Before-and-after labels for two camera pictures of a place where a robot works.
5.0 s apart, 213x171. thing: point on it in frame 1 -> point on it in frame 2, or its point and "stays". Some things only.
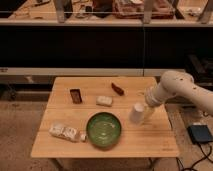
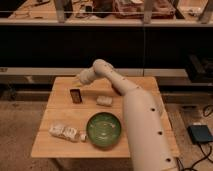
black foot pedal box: (200, 133) stays
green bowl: (103, 129) stays
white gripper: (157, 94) -> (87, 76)
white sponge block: (104, 101) stays
